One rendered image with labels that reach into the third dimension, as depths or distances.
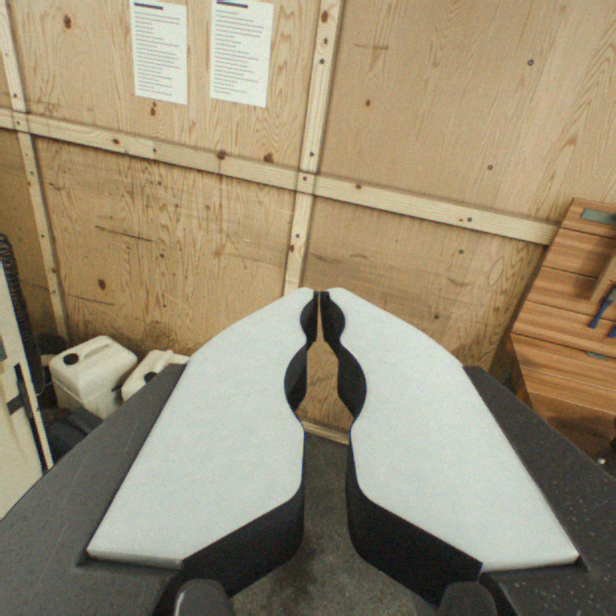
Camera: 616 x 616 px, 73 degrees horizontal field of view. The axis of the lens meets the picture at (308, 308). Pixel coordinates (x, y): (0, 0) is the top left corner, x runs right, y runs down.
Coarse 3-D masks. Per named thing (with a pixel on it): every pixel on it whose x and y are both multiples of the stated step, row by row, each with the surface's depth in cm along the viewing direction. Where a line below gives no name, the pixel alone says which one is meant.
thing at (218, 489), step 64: (256, 320) 10; (192, 384) 8; (256, 384) 8; (192, 448) 7; (256, 448) 7; (128, 512) 6; (192, 512) 6; (256, 512) 6; (192, 576) 5; (256, 576) 6
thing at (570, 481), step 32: (480, 384) 8; (512, 416) 7; (544, 448) 7; (576, 448) 7; (544, 480) 6; (576, 480) 6; (608, 480) 6; (576, 512) 6; (608, 512) 6; (576, 544) 5; (608, 544) 5; (512, 576) 5; (544, 576) 5; (576, 576) 5; (608, 576) 5; (512, 608) 5; (544, 608) 5; (576, 608) 5; (608, 608) 5
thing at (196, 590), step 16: (192, 592) 5; (208, 592) 5; (224, 592) 5; (448, 592) 5; (464, 592) 5; (480, 592) 5; (176, 608) 5; (192, 608) 5; (208, 608) 5; (224, 608) 5; (448, 608) 5; (464, 608) 5; (480, 608) 5
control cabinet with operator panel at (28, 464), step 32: (0, 288) 83; (0, 320) 85; (0, 352) 83; (0, 384) 91; (32, 384) 99; (0, 416) 94; (32, 416) 101; (0, 448) 96; (32, 448) 106; (0, 480) 98; (32, 480) 109; (0, 512) 101
